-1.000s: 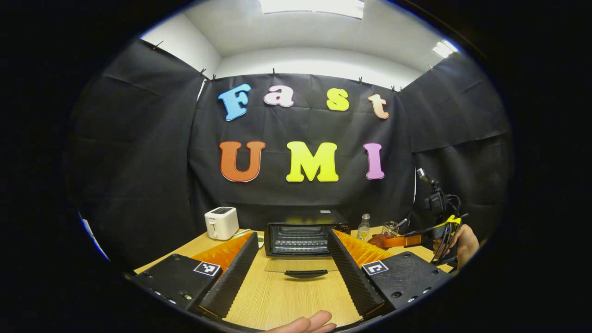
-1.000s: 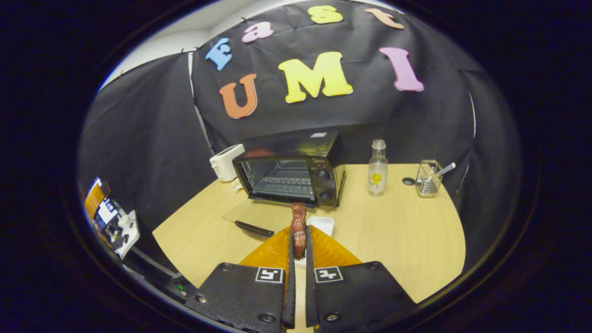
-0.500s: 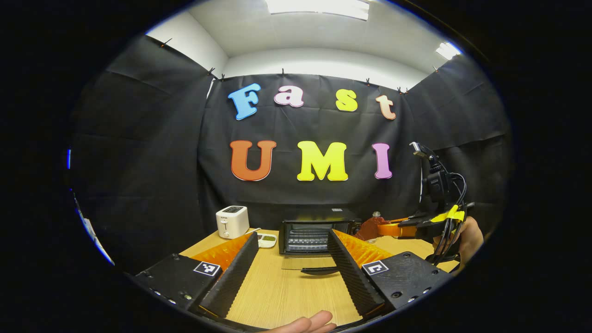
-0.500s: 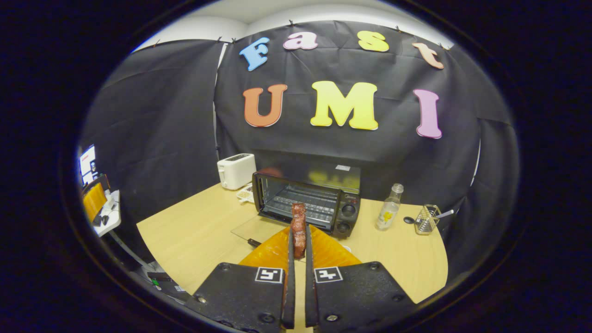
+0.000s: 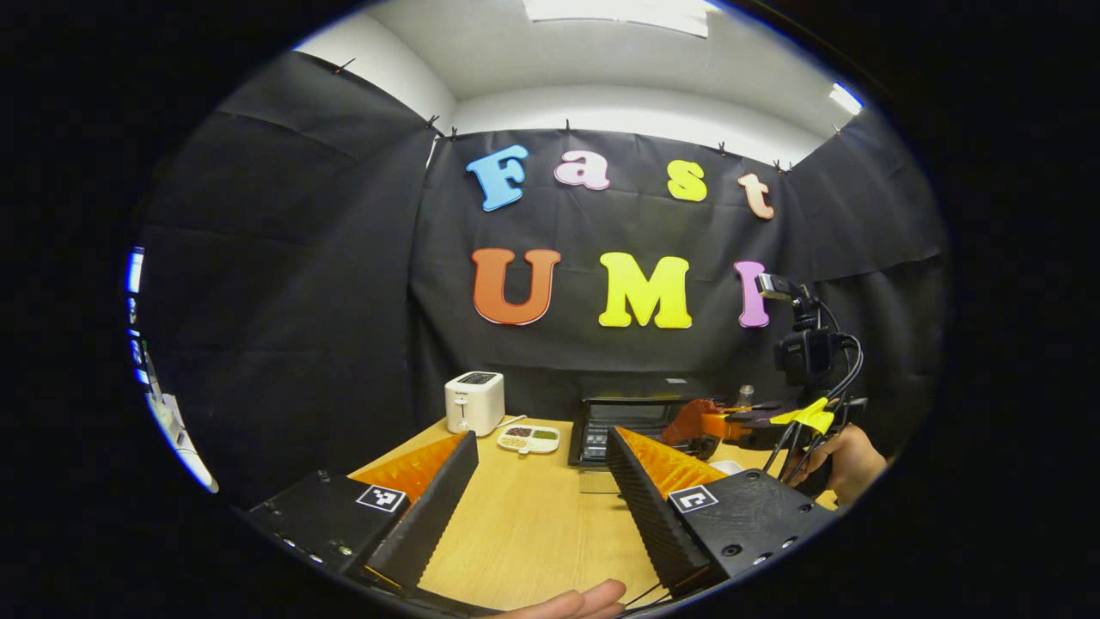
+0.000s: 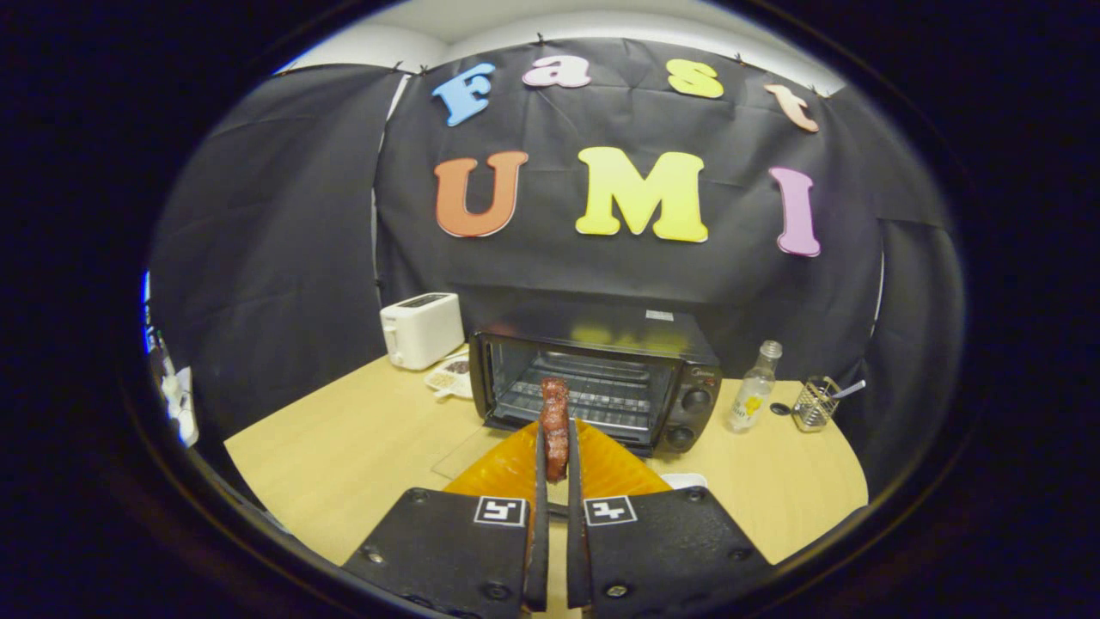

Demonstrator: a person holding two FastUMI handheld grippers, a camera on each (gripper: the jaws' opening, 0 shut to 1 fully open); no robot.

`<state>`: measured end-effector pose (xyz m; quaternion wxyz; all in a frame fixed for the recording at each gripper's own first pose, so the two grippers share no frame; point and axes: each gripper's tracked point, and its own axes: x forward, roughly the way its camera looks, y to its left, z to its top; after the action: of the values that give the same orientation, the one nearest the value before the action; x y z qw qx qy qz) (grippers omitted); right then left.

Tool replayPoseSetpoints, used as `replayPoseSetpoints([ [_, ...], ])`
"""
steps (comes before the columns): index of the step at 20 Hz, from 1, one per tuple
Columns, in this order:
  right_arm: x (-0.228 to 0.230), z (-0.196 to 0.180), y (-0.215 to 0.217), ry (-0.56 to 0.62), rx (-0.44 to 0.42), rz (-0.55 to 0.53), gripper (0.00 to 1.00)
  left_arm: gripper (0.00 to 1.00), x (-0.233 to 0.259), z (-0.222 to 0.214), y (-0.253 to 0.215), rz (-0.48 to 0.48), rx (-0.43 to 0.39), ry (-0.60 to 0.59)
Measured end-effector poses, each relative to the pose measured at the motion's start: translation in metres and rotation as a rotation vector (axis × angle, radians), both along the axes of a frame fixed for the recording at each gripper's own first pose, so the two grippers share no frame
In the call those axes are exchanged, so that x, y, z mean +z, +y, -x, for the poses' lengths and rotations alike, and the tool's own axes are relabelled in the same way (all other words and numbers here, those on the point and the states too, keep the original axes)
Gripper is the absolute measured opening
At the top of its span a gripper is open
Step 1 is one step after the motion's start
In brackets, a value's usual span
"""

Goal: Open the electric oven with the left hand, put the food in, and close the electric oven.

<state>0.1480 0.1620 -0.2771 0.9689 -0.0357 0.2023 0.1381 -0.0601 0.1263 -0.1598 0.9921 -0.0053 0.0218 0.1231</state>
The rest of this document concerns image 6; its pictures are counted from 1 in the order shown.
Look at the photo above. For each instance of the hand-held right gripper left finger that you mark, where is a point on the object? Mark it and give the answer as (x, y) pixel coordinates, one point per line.
(538, 559)

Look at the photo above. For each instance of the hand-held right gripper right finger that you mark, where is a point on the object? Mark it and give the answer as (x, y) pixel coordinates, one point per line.
(576, 559)

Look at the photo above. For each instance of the brown meat piece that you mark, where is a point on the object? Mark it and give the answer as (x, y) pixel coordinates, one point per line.
(555, 421)

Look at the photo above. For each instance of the black electric oven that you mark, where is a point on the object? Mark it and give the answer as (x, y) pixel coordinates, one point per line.
(696, 400)

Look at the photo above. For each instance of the white plastic tray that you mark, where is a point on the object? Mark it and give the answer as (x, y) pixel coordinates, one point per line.
(683, 480)

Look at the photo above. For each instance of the white divided spice dish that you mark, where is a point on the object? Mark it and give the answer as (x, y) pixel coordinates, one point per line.
(447, 380)

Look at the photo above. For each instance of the clear bottle with yellow label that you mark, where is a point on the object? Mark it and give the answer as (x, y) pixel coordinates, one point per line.
(752, 400)

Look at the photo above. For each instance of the white toaster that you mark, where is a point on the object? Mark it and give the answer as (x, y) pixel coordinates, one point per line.
(423, 331)

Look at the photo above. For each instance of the black backdrop cloth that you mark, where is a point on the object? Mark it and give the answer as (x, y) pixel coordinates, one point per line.
(601, 266)

